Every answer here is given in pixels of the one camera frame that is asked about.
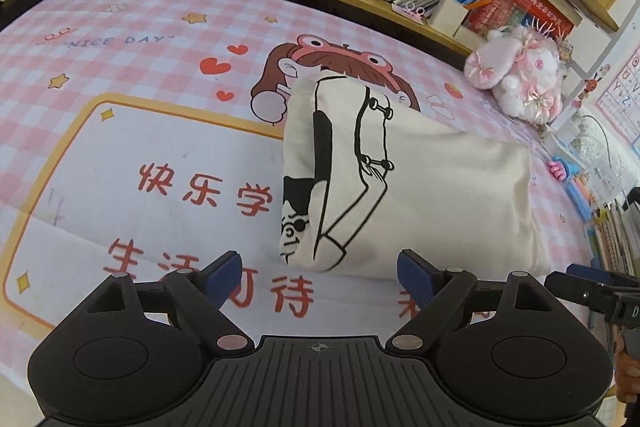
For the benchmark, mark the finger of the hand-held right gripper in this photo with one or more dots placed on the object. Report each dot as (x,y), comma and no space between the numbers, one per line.
(575,288)
(605,276)

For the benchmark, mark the white dispenser bottle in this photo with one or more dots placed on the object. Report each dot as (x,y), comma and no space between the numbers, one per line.
(560,137)

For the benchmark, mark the stack of notebooks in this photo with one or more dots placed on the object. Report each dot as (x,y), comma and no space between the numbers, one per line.
(612,237)

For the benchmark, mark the pink white plush bunny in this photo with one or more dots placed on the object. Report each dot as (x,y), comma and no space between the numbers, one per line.
(520,77)

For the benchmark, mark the pink scissors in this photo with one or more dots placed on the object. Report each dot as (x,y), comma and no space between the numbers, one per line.
(407,10)

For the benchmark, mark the pink checked cartoon desk mat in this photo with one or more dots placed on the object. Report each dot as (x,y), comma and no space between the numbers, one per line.
(125,117)

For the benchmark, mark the stack of pastel highlighters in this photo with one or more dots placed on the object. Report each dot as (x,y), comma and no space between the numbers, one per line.
(580,199)

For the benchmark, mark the cream printed t-shirt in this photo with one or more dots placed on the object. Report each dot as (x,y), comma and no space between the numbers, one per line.
(440,187)

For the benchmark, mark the small beige box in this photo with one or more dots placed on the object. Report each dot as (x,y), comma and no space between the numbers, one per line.
(467,39)

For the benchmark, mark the beige pen holder box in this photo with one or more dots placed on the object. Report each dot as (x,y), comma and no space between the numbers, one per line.
(447,14)

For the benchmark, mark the pink hand toy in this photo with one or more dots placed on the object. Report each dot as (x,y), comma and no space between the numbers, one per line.
(562,169)

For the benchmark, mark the wall poster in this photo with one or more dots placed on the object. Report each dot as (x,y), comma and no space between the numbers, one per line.
(622,97)

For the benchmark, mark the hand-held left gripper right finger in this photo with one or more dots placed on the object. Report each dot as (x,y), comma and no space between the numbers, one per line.
(417,277)

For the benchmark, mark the person's right hand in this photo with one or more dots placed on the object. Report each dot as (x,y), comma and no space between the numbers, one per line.
(627,374)

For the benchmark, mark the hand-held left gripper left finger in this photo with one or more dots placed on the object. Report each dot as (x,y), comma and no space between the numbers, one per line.
(225,277)

